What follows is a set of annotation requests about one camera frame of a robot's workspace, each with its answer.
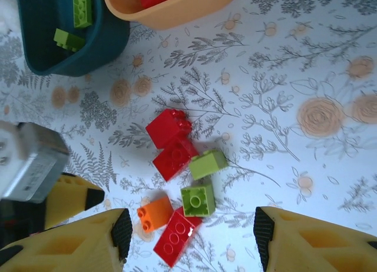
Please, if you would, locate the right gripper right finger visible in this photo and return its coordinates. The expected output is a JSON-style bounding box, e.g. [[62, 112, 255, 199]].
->
[[253, 206, 377, 272]]

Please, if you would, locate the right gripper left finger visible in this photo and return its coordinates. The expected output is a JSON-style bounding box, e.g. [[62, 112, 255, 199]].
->
[[0, 208, 133, 272]]

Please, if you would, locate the small green lego brick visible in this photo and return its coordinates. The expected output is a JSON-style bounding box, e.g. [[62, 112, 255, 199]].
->
[[180, 184, 216, 218], [188, 150, 229, 181], [54, 28, 87, 53]]

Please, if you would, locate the small orange lego brick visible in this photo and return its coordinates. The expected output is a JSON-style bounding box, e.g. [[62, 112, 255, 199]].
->
[[137, 196, 174, 233]]

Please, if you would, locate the teal plastic container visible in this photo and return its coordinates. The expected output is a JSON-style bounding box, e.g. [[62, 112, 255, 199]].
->
[[16, 0, 131, 77]]

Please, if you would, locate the floral tablecloth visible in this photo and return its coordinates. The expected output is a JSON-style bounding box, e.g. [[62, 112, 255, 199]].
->
[[0, 0, 377, 272]]

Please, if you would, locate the long green lego brick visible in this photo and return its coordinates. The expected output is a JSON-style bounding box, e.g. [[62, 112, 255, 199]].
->
[[72, 0, 95, 29]]

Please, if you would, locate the orange plastic container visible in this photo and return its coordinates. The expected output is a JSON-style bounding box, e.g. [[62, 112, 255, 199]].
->
[[102, 0, 241, 31]]

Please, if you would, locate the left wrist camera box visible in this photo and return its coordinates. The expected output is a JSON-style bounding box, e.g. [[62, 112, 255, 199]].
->
[[0, 121, 71, 204]]

